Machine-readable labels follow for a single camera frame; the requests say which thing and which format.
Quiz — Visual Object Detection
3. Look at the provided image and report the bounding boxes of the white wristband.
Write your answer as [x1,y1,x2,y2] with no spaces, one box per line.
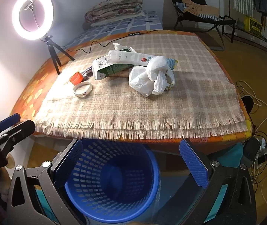
[73,81,93,98]

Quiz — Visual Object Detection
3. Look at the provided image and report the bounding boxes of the orange bottle cap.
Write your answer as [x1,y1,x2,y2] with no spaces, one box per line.
[69,72,84,85]

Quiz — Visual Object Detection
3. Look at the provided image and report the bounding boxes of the dark purple snack wrapper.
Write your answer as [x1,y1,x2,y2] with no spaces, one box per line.
[81,67,93,77]

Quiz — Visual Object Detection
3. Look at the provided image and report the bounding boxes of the green white milk carton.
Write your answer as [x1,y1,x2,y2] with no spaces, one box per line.
[92,56,133,80]

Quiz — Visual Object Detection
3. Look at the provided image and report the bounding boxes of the white plastic bag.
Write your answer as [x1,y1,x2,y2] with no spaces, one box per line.
[129,56,175,97]

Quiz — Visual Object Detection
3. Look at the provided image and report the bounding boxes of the clear plastic wrapper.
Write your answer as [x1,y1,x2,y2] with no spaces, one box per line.
[113,43,136,53]

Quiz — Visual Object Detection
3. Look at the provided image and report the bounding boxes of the red paper box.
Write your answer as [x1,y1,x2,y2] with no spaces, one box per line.
[111,71,129,78]

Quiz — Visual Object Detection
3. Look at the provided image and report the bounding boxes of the white colourful snack bag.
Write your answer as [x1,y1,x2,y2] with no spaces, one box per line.
[108,50,155,67]

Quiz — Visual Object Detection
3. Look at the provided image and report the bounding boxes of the orange patterned mattress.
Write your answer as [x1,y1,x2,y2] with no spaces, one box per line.
[10,30,253,154]

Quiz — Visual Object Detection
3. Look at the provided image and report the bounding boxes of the teal cloth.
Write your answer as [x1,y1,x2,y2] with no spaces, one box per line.
[215,143,243,168]

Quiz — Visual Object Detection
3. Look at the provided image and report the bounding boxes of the blue plastic laundry basket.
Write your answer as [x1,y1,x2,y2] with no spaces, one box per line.
[64,139,160,224]

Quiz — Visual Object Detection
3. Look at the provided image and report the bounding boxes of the black power strip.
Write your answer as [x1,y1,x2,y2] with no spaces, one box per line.
[243,136,267,169]

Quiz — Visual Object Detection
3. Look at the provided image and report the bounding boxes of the beige plaid fringed blanket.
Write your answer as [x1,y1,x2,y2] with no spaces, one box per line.
[35,34,247,140]

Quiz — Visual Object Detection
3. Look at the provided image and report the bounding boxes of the black tripod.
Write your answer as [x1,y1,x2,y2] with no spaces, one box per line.
[41,35,75,75]

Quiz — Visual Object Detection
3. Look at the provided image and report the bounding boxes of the black metal drying rack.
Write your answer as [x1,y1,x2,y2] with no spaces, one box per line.
[222,0,267,52]

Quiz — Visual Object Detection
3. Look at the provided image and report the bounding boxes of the yellow crate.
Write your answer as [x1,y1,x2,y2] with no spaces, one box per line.
[247,17,263,38]

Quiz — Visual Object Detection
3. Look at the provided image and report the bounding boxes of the folded floral quilt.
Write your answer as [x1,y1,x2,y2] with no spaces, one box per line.
[85,0,143,25]

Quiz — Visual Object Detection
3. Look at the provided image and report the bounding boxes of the blue checkered bed sheet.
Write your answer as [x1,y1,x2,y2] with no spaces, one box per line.
[65,11,163,48]

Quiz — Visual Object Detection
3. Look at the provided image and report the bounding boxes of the tan clothes on chair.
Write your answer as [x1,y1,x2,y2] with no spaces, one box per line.
[182,0,220,17]

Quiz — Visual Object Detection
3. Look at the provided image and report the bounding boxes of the black folding chair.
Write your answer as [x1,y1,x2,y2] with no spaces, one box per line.
[171,0,237,51]

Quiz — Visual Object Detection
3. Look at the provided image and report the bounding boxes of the white cables on floor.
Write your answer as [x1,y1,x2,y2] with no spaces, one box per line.
[236,80,267,212]

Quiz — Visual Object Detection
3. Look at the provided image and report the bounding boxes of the white ring light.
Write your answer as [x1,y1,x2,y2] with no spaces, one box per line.
[11,0,54,41]

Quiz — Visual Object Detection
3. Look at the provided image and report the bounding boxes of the black power cable with remote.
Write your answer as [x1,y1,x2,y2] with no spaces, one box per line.
[65,29,165,54]

